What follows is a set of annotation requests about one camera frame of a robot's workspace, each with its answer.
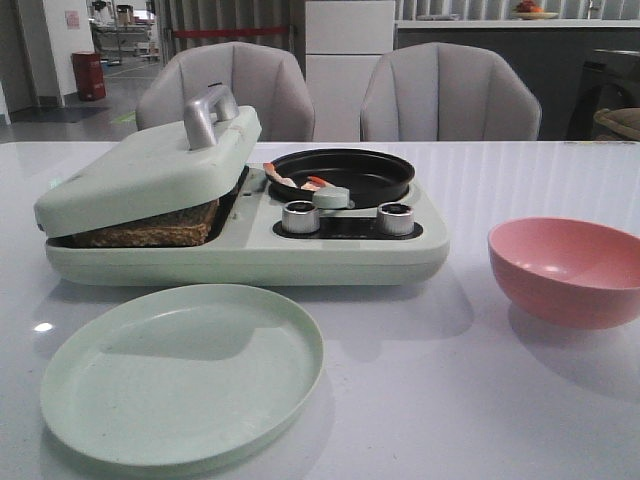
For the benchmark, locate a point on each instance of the fruit plate on counter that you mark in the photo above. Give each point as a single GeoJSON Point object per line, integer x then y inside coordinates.
{"type": "Point", "coordinates": [530, 10]}

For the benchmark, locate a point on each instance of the silver control knob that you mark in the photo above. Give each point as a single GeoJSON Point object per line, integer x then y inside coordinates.
{"type": "Point", "coordinates": [300, 217]}
{"type": "Point", "coordinates": [395, 219]}

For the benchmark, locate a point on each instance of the bread slice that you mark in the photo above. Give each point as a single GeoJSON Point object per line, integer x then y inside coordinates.
{"type": "Point", "coordinates": [180, 228]}

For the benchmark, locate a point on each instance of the breakfast maker hinged lid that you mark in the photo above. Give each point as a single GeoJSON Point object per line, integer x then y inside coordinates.
{"type": "Point", "coordinates": [152, 172]}

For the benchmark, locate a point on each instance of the grey upholstered chair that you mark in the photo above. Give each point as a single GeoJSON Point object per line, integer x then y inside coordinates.
{"type": "Point", "coordinates": [266, 78]}
{"type": "Point", "coordinates": [447, 92]}

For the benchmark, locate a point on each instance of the white cabinet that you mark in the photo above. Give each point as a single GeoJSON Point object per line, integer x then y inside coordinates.
{"type": "Point", "coordinates": [343, 42]}

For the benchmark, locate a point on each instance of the right grey upholstered chair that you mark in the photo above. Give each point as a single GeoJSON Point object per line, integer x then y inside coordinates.
{"type": "Point", "coordinates": [447, 92]}

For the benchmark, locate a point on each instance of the mint green breakfast maker base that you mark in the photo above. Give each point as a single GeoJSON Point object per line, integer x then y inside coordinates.
{"type": "Point", "coordinates": [249, 251]}

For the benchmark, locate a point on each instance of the black round frying pan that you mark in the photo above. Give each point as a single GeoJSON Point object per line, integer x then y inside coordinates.
{"type": "Point", "coordinates": [371, 177]}

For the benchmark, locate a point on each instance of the red bin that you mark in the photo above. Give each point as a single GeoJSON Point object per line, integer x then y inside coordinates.
{"type": "Point", "coordinates": [88, 74]}

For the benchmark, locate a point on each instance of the left silver control knob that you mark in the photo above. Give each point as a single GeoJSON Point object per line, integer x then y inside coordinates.
{"type": "Point", "coordinates": [300, 217]}

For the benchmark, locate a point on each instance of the right silver control knob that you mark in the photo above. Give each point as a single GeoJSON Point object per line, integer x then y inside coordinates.
{"type": "Point", "coordinates": [395, 219]}

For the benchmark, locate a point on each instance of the mint green round plate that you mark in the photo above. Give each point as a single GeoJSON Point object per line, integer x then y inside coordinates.
{"type": "Point", "coordinates": [186, 377]}

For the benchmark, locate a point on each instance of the pink bowl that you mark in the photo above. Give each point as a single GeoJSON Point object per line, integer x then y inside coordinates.
{"type": "Point", "coordinates": [568, 272]}

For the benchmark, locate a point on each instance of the left grey upholstered chair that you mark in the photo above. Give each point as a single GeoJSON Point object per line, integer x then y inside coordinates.
{"type": "Point", "coordinates": [266, 78]}

